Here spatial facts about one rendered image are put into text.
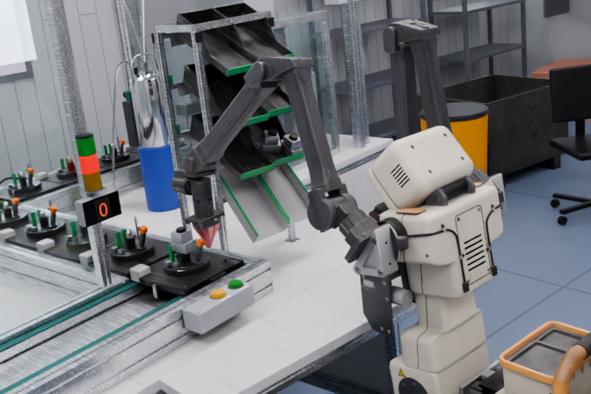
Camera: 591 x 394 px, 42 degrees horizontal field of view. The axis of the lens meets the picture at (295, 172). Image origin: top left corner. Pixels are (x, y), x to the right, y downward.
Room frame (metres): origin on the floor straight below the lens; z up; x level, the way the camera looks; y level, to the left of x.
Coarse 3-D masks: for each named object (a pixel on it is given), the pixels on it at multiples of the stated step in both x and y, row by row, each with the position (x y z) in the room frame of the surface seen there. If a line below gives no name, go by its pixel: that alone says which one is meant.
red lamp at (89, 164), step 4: (88, 156) 2.07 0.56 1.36; (92, 156) 2.07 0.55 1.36; (96, 156) 2.08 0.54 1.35; (80, 160) 2.07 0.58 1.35; (84, 160) 2.06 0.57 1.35; (88, 160) 2.06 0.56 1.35; (92, 160) 2.07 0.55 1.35; (96, 160) 2.08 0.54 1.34; (80, 164) 2.07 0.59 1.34; (84, 164) 2.06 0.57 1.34; (88, 164) 2.06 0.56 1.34; (92, 164) 2.07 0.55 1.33; (96, 164) 2.08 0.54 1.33; (84, 168) 2.06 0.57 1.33; (88, 168) 2.06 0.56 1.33; (92, 168) 2.07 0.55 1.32; (96, 168) 2.07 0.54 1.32; (84, 172) 2.07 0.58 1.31; (88, 172) 2.06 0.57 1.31; (92, 172) 2.07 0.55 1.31
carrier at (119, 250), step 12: (120, 240) 2.34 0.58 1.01; (132, 240) 2.31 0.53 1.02; (156, 240) 2.42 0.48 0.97; (108, 252) 2.35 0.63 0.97; (120, 252) 2.26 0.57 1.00; (132, 252) 2.27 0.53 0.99; (144, 252) 2.27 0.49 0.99; (156, 252) 2.30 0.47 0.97; (168, 252) 2.29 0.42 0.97; (120, 264) 2.24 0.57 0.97; (132, 264) 2.23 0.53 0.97; (144, 264) 2.21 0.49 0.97
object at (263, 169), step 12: (192, 120) 2.44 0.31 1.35; (216, 120) 2.51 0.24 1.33; (192, 132) 2.45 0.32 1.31; (204, 132) 2.39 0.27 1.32; (240, 132) 2.46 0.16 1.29; (240, 144) 2.44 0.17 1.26; (252, 144) 2.41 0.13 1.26; (228, 156) 2.37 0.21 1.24; (240, 156) 2.38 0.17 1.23; (252, 156) 2.39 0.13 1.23; (264, 156) 2.37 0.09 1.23; (228, 168) 2.31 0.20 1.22; (240, 168) 2.32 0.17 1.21; (252, 168) 2.33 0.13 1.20; (264, 168) 2.31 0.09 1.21; (240, 180) 2.26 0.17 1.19
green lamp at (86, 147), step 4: (92, 136) 2.09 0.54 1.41; (76, 140) 2.07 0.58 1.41; (80, 140) 2.06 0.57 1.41; (84, 140) 2.06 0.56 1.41; (88, 140) 2.07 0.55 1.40; (92, 140) 2.08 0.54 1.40; (80, 144) 2.06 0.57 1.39; (84, 144) 2.06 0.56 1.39; (88, 144) 2.07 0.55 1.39; (92, 144) 2.08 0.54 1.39; (80, 148) 2.07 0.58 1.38; (84, 148) 2.06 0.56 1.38; (88, 148) 2.07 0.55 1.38; (92, 148) 2.08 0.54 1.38; (80, 152) 2.07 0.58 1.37; (84, 152) 2.06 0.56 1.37; (88, 152) 2.07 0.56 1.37; (92, 152) 2.07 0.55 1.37; (96, 152) 2.09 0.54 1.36; (80, 156) 2.07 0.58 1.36; (84, 156) 2.06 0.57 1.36
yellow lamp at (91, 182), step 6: (84, 174) 2.07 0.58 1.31; (90, 174) 2.06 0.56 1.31; (96, 174) 2.07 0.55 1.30; (84, 180) 2.07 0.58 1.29; (90, 180) 2.06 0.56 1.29; (96, 180) 2.07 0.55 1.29; (84, 186) 2.07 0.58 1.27; (90, 186) 2.06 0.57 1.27; (96, 186) 2.07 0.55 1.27; (102, 186) 2.09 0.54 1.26
